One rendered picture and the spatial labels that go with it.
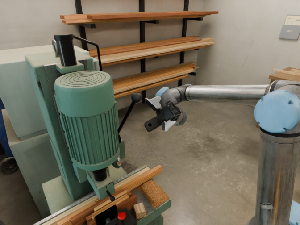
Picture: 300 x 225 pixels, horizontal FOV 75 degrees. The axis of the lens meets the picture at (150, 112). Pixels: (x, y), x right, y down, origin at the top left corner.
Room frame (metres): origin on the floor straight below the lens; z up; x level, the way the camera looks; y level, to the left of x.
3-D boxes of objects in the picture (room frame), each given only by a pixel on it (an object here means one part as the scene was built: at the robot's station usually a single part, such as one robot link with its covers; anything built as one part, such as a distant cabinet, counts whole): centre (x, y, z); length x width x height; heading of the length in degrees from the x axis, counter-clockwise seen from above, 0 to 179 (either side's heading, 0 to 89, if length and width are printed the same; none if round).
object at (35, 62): (0.81, 0.38, 1.16); 0.22 x 0.22 x 0.72; 37
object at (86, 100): (0.58, 0.21, 1.35); 0.18 x 0.18 x 0.31
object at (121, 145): (0.82, 0.19, 1.02); 0.09 x 0.07 x 0.12; 127
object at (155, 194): (0.63, -0.02, 0.92); 0.14 x 0.09 x 0.04; 37
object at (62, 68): (0.69, 0.29, 1.54); 0.08 x 0.08 x 0.17; 37
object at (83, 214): (0.54, 0.22, 0.92); 0.25 x 0.02 x 0.05; 127
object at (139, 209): (0.53, 0.05, 0.92); 0.05 x 0.04 x 0.04; 19
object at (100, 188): (0.59, 0.22, 1.03); 0.14 x 0.07 x 0.09; 37
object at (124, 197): (0.52, 0.16, 0.94); 0.16 x 0.02 x 0.07; 127
